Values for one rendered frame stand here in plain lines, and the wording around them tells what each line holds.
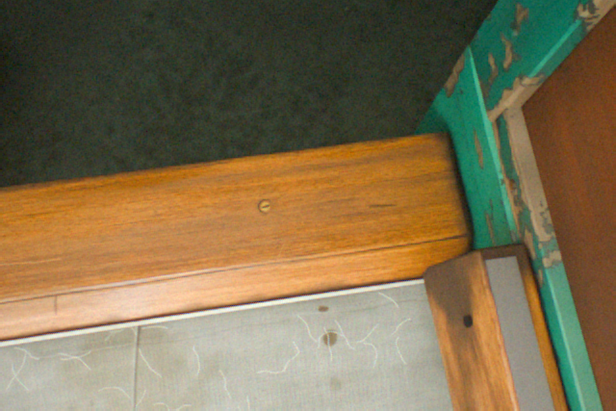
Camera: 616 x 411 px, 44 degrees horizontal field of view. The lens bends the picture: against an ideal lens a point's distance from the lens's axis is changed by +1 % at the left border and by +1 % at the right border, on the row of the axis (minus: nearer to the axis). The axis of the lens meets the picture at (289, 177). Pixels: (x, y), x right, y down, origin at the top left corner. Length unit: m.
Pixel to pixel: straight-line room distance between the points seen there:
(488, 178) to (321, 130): 0.89
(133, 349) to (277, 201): 0.16
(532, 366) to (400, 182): 0.19
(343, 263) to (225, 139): 0.86
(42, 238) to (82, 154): 0.85
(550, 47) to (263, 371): 0.32
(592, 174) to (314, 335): 0.26
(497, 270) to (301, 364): 0.18
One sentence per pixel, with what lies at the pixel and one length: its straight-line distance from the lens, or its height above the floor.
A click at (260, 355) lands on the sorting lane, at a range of 0.62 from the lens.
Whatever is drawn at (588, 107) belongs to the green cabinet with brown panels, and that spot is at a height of 0.96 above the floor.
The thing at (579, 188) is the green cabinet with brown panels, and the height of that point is 0.92.
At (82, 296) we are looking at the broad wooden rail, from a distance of 0.62.
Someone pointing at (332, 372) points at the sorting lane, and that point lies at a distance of 0.62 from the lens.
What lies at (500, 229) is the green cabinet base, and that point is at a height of 0.82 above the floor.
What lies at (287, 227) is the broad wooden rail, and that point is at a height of 0.76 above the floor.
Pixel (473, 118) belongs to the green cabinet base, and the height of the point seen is 0.82.
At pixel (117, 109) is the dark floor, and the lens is 1.49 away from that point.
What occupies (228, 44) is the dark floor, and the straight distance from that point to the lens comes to 1.53.
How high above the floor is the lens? 1.36
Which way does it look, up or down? 72 degrees down
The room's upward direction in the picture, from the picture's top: 12 degrees clockwise
